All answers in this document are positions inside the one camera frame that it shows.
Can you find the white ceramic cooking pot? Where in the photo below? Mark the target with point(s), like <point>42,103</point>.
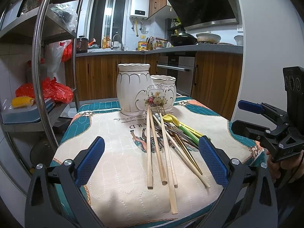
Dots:
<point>208,37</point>

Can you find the yellow corn cob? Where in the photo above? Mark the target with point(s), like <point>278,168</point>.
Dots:
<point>22,102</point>

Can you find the chrome sink faucet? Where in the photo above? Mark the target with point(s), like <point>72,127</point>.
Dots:
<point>117,43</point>

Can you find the yellow tin can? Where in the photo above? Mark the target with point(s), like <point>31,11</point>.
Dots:
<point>142,45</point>

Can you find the clear bag on shelf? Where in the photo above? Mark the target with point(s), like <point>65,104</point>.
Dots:
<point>66,13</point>

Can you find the white ceramic double utensil holder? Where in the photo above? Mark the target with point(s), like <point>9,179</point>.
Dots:
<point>137,89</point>

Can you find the printed quilted table mat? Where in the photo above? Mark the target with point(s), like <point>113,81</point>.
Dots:
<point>117,190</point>

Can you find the silver flower spoon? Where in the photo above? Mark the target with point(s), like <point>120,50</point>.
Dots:
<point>166,126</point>

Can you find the dark electric pressure cooker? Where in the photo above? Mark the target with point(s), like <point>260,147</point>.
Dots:
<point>82,45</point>

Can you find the steel storage shelf rack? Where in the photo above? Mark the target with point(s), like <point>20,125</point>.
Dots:
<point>47,29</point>

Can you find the white water heater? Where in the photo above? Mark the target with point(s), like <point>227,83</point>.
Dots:
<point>139,9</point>

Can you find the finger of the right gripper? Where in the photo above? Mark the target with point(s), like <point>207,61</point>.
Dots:
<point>251,107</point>
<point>251,130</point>

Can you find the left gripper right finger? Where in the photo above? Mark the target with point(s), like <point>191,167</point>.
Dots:
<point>248,198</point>

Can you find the yellow green tulip spoon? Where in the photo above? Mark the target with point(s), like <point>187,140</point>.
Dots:
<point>172,119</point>

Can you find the built-in steel oven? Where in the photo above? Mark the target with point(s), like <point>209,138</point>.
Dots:
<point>180,67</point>

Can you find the red plastic bag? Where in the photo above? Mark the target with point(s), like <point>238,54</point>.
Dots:
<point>51,89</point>

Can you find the wooden base cabinets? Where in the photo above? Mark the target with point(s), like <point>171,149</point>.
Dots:
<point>216,79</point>

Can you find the yellow green tulip fork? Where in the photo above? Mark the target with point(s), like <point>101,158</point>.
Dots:
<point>196,133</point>

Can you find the hanging red white bag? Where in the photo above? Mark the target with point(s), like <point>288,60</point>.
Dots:
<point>56,54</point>

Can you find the person's right hand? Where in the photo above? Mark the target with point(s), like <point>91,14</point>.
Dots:
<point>289,164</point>

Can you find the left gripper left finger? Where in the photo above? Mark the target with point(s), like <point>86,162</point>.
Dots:
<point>55,197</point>

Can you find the kitchen window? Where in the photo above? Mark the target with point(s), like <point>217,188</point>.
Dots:
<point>106,18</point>

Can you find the black range hood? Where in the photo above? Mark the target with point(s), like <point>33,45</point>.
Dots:
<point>204,13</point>

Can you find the gold metal fork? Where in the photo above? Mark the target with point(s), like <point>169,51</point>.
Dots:
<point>161,112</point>

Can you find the black wok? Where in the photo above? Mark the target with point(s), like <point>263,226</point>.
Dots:
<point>182,39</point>

